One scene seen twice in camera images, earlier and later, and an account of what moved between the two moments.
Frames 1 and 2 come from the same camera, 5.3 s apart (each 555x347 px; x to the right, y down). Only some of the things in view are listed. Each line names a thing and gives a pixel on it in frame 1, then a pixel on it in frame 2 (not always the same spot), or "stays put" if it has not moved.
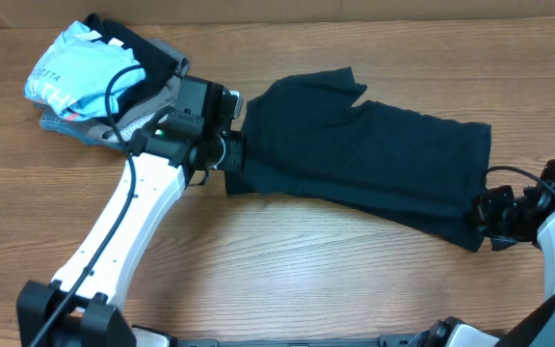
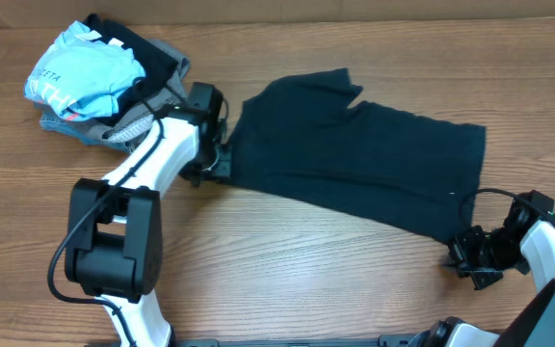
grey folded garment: x=141 y=116 stays put
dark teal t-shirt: x=304 y=139 stays put
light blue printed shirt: x=72 y=74 stays put
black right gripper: x=484 y=218 to x=460 y=246
